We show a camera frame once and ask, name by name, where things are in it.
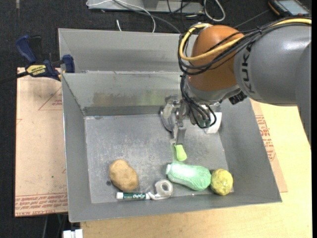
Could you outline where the grey metal bin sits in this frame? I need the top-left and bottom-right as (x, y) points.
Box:
(58, 28), (283, 223)

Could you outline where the yellow toy lemon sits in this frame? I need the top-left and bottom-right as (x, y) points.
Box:
(210, 168), (234, 196)

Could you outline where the green toy cabbage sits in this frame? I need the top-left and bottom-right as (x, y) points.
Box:
(165, 162), (212, 192)

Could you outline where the small light green piece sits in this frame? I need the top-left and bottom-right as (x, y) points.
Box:
(173, 144), (188, 162)

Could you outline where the brown cardboard board red print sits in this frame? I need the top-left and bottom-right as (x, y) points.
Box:
(14, 67), (288, 218)

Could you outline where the brown toy potato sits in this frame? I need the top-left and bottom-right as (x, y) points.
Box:
(108, 159), (139, 192)

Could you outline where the green and white marker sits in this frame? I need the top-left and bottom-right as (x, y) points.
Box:
(116, 191), (152, 201)

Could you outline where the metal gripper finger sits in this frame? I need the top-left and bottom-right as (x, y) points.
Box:
(159, 106), (175, 144)
(175, 122), (187, 146)

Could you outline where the clear tape roll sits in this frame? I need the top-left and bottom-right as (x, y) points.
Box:
(148, 178), (174, 201)

